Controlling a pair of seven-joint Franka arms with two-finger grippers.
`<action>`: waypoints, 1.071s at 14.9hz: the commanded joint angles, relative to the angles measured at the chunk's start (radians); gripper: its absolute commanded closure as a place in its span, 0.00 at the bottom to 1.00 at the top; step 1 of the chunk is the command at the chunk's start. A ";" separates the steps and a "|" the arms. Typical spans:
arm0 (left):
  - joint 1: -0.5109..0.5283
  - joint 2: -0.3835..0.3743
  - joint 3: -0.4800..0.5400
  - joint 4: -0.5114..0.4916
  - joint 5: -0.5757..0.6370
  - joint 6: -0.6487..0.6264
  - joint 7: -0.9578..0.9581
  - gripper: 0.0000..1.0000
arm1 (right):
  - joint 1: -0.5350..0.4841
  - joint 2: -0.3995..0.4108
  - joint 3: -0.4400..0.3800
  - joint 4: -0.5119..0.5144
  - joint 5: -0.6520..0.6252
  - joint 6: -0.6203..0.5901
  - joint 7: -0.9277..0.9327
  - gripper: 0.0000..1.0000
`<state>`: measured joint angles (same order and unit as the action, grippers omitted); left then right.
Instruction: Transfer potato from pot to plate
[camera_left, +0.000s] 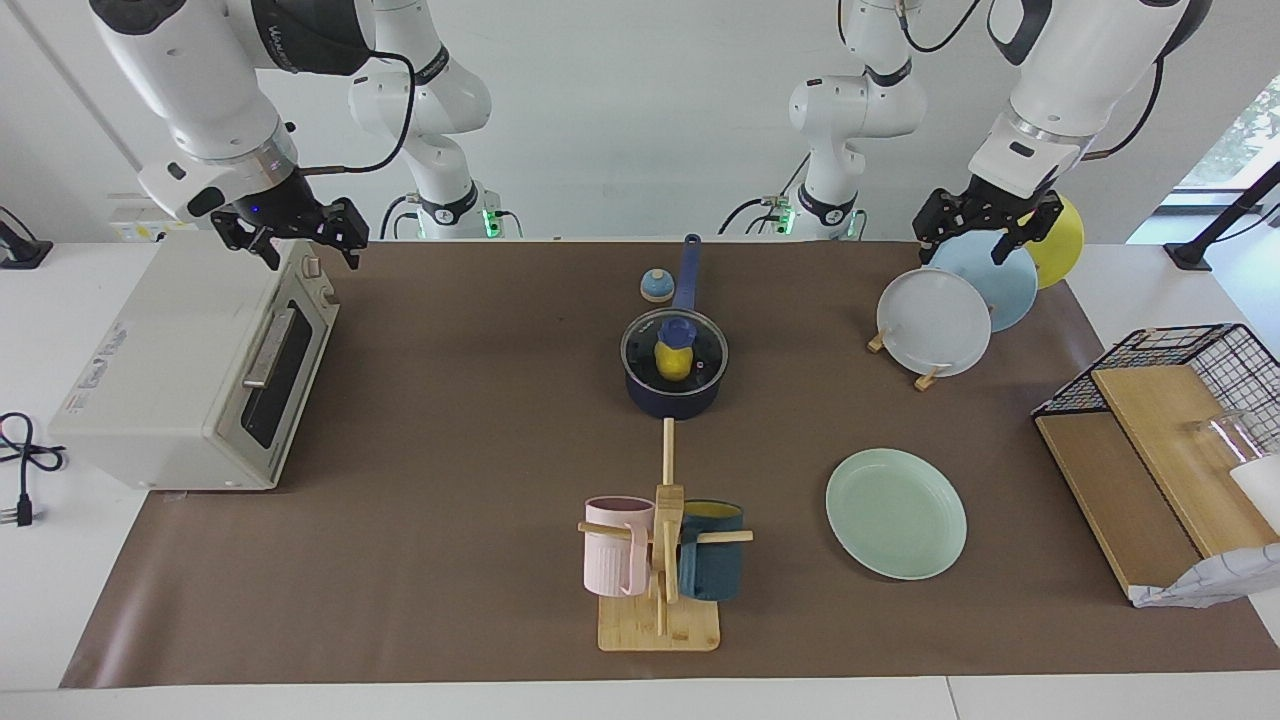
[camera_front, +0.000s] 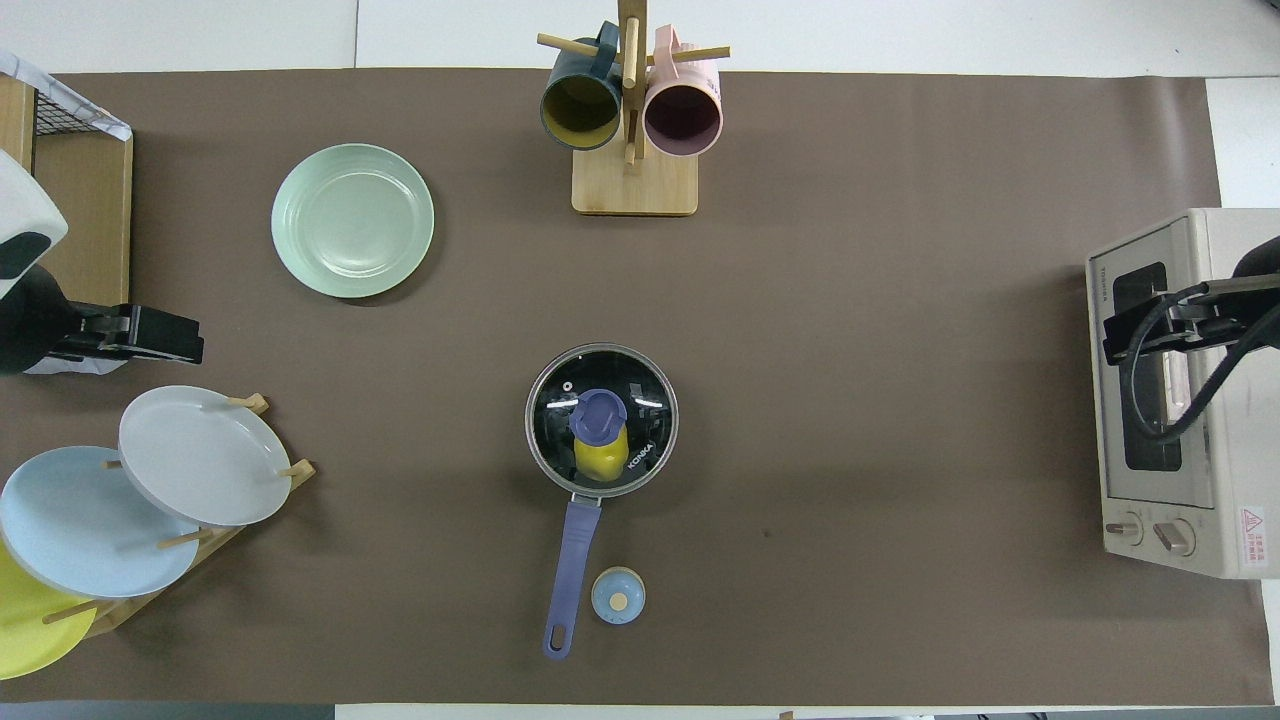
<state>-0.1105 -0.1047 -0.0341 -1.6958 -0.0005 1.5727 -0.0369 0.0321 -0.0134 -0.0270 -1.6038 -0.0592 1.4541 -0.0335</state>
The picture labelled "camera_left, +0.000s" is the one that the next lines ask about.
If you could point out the dark blue saucepan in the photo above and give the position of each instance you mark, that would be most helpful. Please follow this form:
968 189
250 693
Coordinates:
675 402

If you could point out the glass lid with blue knob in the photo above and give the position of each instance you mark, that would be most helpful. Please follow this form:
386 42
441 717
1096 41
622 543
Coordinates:
705 350

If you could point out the grey plate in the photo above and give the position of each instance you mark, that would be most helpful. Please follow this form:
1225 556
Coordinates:
930 325

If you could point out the white checked cloth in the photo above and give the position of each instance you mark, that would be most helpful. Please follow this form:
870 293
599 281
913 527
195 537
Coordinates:
1220 580

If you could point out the small blue wooden bell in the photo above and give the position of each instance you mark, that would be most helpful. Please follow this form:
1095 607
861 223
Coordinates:
657 288

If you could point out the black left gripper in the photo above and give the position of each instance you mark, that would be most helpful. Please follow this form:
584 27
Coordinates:
990 208

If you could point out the black angled stand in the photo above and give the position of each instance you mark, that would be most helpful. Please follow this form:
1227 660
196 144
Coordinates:
1225 220

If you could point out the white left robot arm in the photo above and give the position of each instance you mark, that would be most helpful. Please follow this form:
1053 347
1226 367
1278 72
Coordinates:
1080 70

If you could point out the light wooden board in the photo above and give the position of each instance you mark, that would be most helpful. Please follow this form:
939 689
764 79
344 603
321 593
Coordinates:
1170 450

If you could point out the pink ribbed mug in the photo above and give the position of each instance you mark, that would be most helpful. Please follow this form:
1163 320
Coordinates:
608 555

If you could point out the wooden plate rack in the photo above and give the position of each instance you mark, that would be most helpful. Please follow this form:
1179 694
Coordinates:
928 380

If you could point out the wooden mug tree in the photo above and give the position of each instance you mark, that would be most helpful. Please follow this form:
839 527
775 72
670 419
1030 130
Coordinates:
655 625

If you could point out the light blue plate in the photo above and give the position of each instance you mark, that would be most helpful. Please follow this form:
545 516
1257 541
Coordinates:
1005 285

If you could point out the darker wooden board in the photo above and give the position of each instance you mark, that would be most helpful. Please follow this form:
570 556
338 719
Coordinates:
1110 490

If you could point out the teal mug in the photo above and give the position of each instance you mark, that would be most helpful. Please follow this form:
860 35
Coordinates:
715 570

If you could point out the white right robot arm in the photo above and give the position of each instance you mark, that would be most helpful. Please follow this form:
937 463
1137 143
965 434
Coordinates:
200 80

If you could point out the white power strip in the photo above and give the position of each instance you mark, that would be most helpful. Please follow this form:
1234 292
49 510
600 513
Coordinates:
150 215

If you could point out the mint green plate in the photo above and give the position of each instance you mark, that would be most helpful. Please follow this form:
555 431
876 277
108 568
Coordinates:
895 515

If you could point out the window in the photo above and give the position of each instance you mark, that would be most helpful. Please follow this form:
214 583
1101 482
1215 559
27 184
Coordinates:
1240 140

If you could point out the cream toaster oven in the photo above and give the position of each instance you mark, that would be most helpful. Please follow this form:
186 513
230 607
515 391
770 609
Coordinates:
170 380

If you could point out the yellow plate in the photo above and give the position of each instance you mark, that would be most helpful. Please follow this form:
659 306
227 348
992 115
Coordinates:
1062 250

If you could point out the clear glass cup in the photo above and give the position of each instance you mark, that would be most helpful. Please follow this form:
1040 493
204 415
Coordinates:
1225 430

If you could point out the black clamp mount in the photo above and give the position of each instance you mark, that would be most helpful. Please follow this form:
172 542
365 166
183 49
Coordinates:
20 250

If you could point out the brown table mat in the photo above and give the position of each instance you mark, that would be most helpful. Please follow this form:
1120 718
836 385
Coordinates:
450 450

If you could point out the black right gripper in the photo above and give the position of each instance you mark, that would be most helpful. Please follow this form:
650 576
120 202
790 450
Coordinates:
275 205

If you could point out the white cup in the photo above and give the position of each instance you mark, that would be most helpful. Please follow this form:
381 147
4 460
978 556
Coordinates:
1260 490

